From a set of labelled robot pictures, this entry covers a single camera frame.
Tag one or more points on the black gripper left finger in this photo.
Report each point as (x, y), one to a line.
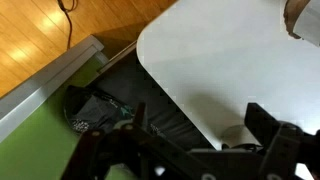
(110, 146)

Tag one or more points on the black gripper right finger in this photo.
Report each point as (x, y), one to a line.
(280, 143)

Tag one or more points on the dark floral cushion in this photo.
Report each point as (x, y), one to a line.
(96, 111)

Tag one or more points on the black bench seat cushion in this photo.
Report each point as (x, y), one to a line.
(173, 120)

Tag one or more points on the white paper sheet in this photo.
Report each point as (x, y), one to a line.
(310, 23)

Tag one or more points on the wooden tray with cloth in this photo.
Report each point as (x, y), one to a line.
(291, 16)

